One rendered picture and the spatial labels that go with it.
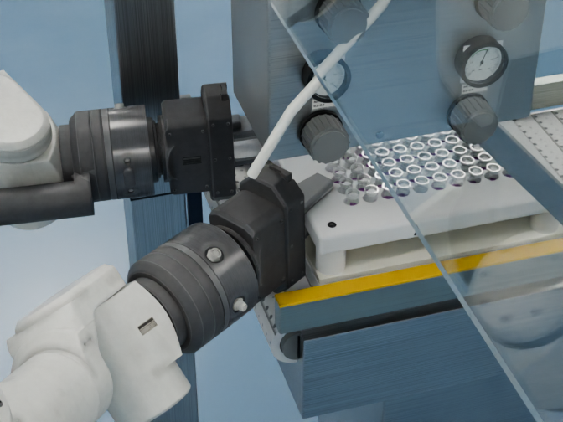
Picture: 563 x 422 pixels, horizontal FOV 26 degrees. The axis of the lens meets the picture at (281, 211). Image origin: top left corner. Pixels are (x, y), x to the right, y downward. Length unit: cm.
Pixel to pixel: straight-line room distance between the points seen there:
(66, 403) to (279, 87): 27
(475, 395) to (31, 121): 53
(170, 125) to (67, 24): 240
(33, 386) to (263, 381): 152
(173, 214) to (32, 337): 46
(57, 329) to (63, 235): 182
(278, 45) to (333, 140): 8
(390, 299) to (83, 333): 32
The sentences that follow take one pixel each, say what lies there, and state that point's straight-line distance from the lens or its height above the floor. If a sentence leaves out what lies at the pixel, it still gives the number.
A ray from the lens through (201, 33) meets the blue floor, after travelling 344.
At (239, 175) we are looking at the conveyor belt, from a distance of 127.
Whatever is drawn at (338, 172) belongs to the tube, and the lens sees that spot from 112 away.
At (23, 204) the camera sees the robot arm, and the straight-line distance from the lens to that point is 113.
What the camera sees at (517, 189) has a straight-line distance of 34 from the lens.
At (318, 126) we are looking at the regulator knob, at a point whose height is 116.
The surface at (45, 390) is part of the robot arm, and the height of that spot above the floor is 106.
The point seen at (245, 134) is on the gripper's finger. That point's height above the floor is 100.
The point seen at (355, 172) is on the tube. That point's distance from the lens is 111.
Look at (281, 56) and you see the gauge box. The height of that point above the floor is 121.
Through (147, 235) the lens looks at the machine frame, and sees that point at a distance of 133.
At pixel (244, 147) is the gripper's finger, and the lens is 119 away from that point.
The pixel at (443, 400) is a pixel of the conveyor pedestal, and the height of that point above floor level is 73.
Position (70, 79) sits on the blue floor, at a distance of 326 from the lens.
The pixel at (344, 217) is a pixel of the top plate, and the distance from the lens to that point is 107.
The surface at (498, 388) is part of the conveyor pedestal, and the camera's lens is 130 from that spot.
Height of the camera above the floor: 164
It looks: 37 degrees down
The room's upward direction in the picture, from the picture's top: straight up
